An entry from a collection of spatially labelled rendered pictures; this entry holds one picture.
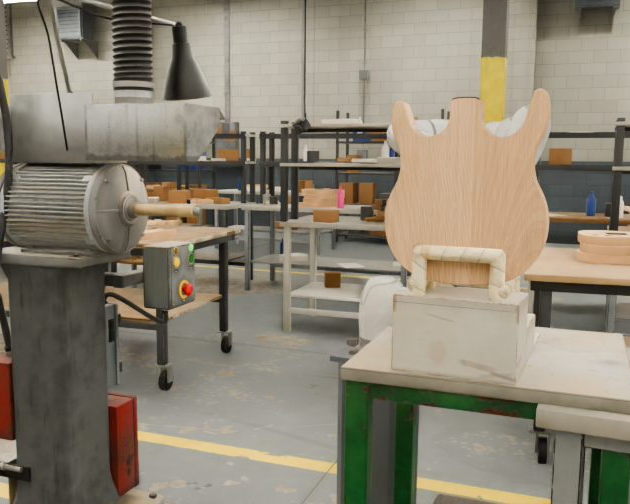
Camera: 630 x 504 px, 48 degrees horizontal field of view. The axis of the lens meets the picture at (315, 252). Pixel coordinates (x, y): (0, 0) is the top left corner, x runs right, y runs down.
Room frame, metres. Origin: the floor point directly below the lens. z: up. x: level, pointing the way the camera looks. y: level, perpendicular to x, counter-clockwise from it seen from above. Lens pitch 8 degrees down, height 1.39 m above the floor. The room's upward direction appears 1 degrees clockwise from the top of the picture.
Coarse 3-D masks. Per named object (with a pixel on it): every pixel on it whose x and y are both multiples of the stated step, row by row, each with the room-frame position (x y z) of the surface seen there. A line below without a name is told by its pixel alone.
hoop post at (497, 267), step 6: (498, 258) 1.44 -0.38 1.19; (504, 258) 1.44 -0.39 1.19; (492, 264) 1.45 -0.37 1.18; (498, 264) 1.44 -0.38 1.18; (504, 264) 1.44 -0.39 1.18; (492, 270) 1.45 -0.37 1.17; (498, 270) 1.44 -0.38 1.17; (504, 270) 1.45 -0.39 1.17; (492, 276) 1.45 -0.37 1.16; (498, 276) 1.44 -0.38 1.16; (504, 276) 1.45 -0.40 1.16; (492, 282) 1.45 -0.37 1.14; (498, 282) 1.44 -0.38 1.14; (504, 282) 1.45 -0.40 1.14; (492, 288) 1.45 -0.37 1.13; (498, 288) 1.44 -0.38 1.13; (492, 294) 1.44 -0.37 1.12; (498, 294) 1.44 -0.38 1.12; (492, 300) 1.44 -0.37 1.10; (498, 300) 1.44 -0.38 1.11
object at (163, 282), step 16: (144, 256) 2.19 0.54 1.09; (160, 256) 2.17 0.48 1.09; (176, 256) 2.18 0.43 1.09; (144, 272) 2.19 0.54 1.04; (160, 272) 2.17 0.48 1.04; (176, 272) 2.19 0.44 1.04; (192, 272) 2.28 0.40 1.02; (144, 288) 2.19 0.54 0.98; (160, 288) 2.17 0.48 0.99; (176, 288) 2.19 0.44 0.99; (128, 304) 2.20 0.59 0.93; (144, 304) 2.19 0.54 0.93; (160, 304) 2.17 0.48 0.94; (176, 304) 2.19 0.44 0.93; (160, 320) 2.21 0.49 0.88
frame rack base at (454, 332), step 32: (448, 288) 1.59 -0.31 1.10; (416, 320) 1.50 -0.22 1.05; (448, 320) 1.47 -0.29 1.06; (480, 320) 1.44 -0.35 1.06; (512, 320) 1.42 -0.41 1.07; (416, 352) 1.50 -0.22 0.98; (448, 352) 1.47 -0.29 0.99; (480, 352) 1.44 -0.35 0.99; (512, 352) 1.41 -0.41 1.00; (512, 384) 1.41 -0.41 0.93
